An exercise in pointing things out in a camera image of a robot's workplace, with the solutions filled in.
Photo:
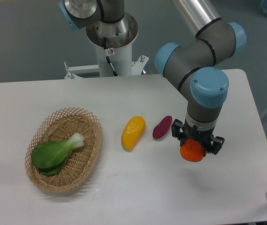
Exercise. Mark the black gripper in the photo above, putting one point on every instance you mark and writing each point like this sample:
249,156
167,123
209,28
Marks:
211,144

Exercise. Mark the yellow mango toy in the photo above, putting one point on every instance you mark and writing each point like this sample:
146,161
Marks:
132,132

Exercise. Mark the purple sweet potato toy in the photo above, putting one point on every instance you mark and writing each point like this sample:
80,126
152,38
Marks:
162,127

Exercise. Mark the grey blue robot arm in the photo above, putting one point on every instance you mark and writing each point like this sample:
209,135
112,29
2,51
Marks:
191,70

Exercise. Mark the woven wicker basket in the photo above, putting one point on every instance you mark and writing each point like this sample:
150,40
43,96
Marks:
60,126

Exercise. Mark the green bok choy toy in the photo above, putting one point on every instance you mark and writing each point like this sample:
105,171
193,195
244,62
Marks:
51,157

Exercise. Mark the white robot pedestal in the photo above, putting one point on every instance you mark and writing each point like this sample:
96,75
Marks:
113,47

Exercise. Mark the orange toy fruit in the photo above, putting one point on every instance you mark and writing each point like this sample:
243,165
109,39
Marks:
192,151

